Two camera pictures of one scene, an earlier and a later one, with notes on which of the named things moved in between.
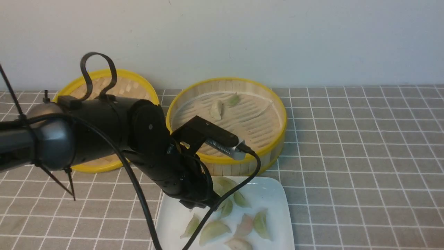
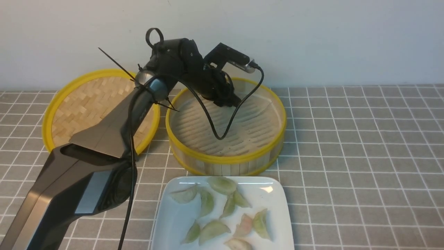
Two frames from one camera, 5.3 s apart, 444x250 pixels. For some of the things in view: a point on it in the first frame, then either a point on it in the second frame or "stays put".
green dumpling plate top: [222, 185] stays put
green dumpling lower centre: [212, 230] stays put
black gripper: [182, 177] → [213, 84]
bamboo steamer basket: [250, 111] stays put
